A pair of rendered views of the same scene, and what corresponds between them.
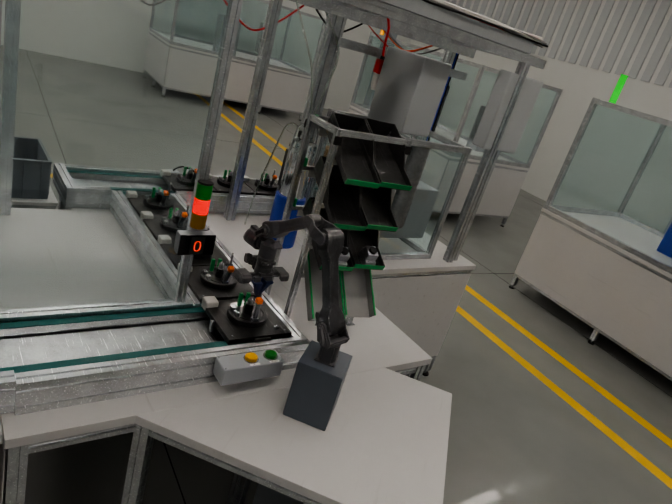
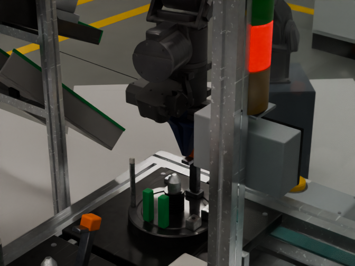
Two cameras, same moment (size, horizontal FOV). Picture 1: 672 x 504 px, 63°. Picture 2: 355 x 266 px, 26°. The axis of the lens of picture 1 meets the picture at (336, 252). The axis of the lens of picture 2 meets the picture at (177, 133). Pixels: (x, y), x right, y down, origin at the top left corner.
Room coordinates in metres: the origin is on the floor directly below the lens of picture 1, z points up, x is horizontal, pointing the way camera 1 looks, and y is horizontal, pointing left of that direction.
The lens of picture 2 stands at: (1.85, 1.19, 1.62)
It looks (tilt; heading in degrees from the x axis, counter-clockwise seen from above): 27 degrees down; 258
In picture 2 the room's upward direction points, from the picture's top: straight up
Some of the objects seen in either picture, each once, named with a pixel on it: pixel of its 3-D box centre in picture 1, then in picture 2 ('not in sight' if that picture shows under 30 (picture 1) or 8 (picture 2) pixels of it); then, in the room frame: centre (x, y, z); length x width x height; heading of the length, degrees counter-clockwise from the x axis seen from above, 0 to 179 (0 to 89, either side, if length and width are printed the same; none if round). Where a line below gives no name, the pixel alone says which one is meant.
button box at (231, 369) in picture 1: (249, 366); not in sight; (1.44, 0.16, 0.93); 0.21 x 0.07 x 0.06; 131
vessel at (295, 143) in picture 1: (300, 159); not in sight; (2.65, 0.30, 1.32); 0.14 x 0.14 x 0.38
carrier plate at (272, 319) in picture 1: (246, 318); (174, 226); (1.65, 0.23, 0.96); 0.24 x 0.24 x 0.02; 41
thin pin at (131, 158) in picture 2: not in sight; (132, 182); (1.71, 0.21, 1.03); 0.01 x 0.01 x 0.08
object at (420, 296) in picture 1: (357, 301); not in sight; (3.12, -0.23, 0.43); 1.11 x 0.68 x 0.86; 131
